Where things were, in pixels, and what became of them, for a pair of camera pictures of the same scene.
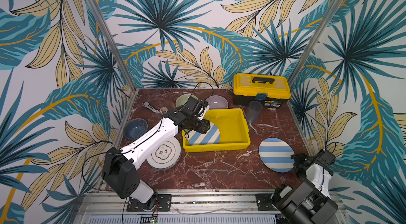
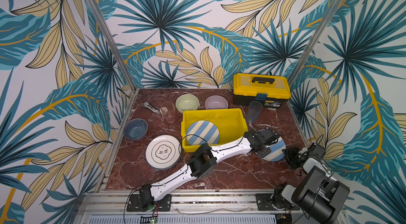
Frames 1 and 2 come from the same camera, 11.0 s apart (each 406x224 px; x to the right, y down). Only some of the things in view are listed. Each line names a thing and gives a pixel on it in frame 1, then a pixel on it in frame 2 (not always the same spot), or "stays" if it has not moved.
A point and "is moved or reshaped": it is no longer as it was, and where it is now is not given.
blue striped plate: (275, 154) is moved or reshaped
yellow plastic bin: (234, 133) stays
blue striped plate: (212, 136) stays
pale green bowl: (182, 99) stays
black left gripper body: (200, 124) -> (266, 147)
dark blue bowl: (135, 128) stays
